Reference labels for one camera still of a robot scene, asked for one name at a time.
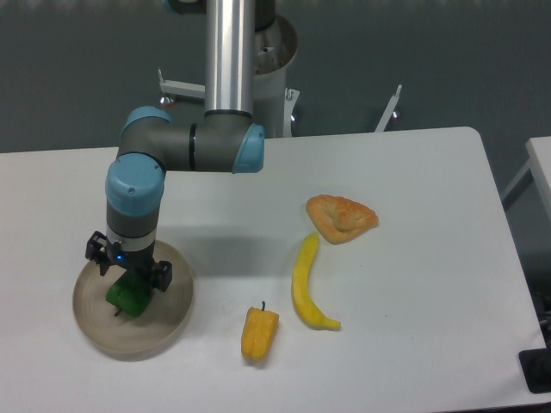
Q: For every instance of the green bell pepper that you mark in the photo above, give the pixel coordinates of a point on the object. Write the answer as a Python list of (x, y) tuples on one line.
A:
[(130, 294)]

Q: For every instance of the triangular pastry bread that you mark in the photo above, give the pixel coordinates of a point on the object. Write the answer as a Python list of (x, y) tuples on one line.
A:
[(338, 219)]

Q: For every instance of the black device at table edge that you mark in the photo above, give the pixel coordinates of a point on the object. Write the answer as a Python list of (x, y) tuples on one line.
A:
[(535, 364)]

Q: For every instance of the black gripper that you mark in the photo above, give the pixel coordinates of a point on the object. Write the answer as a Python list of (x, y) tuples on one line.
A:
[(106, 254)]

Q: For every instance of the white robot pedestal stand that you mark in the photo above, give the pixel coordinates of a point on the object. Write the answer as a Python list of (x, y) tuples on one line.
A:
[(274, 101)]

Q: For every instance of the yellow banana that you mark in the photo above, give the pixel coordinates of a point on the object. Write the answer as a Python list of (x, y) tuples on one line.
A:
[(306, 309)]

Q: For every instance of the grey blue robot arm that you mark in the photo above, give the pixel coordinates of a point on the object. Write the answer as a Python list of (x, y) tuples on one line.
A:
[(227, 140)]

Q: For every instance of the white side table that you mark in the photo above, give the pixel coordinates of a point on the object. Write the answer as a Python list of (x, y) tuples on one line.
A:
[(535, 170)]

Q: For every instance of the beige round plate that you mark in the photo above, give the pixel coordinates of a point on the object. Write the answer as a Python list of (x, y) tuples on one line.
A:
[(133, 338)]

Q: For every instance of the yellow bell pepper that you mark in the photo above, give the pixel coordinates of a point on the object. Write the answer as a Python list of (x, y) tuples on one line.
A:
[(258, 333)]

